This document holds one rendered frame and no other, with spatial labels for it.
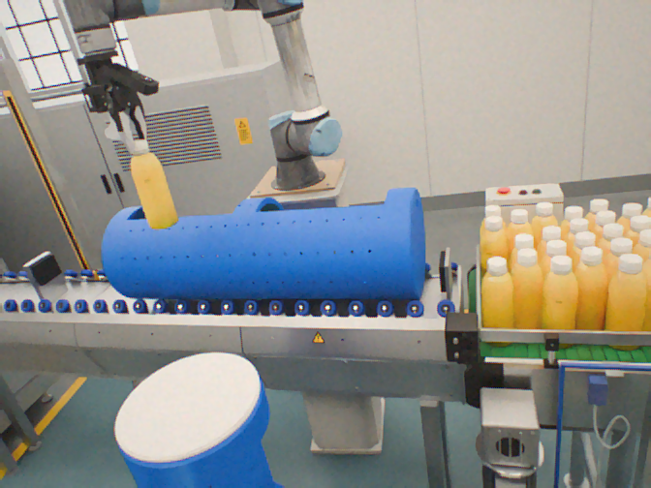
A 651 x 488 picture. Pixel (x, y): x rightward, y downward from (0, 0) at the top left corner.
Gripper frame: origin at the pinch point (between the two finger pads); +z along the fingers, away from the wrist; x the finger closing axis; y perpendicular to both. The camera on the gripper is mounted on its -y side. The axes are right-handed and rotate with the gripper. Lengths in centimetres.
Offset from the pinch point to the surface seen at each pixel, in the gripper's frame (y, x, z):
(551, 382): -88, 6, 59
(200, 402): -23, 36, 42
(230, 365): -24, 25, 42
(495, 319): -77, 0, 47
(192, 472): -26, 47, 46
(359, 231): -47, -6, 27
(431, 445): -59, -8, 98
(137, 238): 15.7, -6.6, 26.8
